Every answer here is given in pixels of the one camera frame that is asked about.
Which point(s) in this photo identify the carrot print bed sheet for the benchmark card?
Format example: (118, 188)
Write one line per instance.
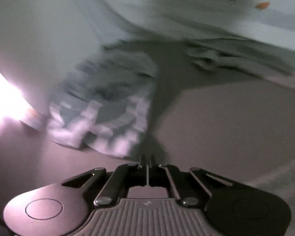
(186, 9)

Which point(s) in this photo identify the grey garment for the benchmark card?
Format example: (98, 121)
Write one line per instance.
(108, 113)

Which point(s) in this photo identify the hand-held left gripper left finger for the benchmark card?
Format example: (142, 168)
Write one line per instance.
(124, 177)

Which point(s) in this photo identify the white board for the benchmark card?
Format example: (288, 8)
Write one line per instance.
(27, 41)

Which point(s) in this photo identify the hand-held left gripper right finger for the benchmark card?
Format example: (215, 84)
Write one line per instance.
(172, 179)

